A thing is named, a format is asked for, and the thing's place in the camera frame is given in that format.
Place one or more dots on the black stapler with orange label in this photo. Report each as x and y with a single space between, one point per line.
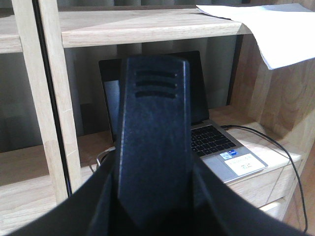
157 188

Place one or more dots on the wooden shelf unit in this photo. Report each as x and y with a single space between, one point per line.
280 102

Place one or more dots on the grey laptop with black keyboard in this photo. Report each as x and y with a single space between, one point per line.
209 141

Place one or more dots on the white label sticker right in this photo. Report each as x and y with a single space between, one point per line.
244 164

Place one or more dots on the white paper sheet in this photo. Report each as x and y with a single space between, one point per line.
285 33

